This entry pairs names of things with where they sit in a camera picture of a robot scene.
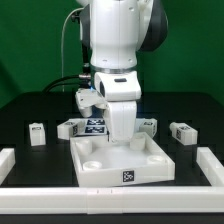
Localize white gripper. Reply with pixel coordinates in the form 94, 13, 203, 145
107, 101, 137, 141

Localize white square table top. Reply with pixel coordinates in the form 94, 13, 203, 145
70, 132, 175, 187

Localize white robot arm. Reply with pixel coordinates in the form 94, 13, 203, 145
76, 0, 168, 141

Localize fiducial marker sheet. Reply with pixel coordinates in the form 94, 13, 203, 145
70, 118, 107, 136

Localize white U-shaped fence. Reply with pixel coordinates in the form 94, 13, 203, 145
0, 147, 224, 214

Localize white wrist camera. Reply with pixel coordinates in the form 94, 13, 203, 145
75, 71, 141, 117

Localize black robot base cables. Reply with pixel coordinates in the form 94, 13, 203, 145
42, 75, 92, 94

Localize black camera stand pole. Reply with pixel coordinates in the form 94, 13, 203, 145
82, 44, 91, 74

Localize white camera cable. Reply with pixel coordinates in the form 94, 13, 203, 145
60, 9, 83, 93

